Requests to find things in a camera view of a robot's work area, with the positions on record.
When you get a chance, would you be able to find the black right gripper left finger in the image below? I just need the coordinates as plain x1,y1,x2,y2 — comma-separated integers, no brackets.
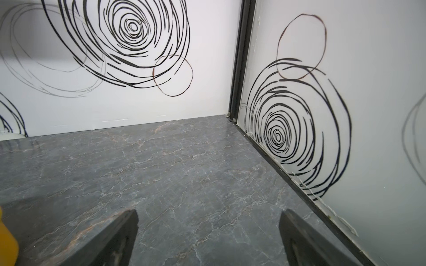
62,209,139,266

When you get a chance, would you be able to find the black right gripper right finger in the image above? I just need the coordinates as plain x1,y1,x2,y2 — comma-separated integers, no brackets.
279,209,356,266

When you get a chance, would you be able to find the yellow storage box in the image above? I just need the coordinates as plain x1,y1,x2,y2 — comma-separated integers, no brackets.
1,209,19,266

